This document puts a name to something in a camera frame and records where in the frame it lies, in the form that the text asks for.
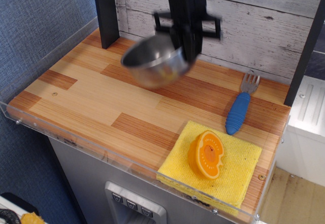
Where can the stainless steel bowl pan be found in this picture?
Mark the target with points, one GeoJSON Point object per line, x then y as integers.
{"type": "Point", "coordinates": [154, 62]}

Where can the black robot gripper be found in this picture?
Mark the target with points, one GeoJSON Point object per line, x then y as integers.
{"type": "Point", "coordinates": [187, 15]}

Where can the orange plastic fruit half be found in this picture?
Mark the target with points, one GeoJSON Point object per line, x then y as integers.
{"type": "Point", "coordinates": [205, 154]}

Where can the yellow sponge cloth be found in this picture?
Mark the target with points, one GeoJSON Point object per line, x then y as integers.
{"type": "Point", "coordinates": [238, 164]}

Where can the clear acrylic table guard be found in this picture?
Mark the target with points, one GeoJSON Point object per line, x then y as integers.
{"type": "Point", "coordinates": [90, 102]}

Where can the grey toy fridge cabinet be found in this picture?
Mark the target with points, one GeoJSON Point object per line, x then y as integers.
{"type": "Point", "coordinates": [87, 177]}

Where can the dark left vertical post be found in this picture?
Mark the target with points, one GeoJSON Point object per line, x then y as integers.
{"type": "Point", "coordinates": [108, 22]}

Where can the dark right vertical post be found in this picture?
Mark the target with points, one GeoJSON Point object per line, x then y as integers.
{"type": "Point", "coordinates": [306, 54]}

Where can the blue handled metal fork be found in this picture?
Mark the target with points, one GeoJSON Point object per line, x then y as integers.
{"type": "Point", "coordinates": [237, 113]}

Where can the dark vertical post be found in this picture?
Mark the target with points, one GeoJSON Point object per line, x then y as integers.
{"type": "Point", "coordinates": [306, 54]}
{"type": "Point", "coordinates": [108, 22]}

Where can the white toy sink unit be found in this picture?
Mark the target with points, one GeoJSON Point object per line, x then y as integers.
{"type": "Point", "coordinates": [301, 151]}

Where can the silver dispenser button panel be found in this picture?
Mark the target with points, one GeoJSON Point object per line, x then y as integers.
{"type": "Point", "coordinates": [129, 207]}

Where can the yellow object bottom left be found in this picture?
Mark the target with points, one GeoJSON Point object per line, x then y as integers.
{"type": "Point", "coordinates": [31, 218]}

